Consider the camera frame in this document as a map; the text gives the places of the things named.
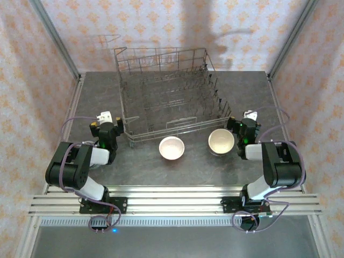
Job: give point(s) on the cream ceramic bowl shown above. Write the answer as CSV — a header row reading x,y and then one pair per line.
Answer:
x,y
221,140

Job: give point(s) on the orange bowl white inside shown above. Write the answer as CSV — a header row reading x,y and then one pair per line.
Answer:
x,y
172,147

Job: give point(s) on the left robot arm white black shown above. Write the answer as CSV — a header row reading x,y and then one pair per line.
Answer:
x,y
67,172

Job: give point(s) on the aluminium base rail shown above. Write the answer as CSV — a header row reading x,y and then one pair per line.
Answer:
x,y
174,200

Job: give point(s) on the aluminium frame post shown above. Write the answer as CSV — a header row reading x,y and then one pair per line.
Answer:
x,y
53,37
293,37

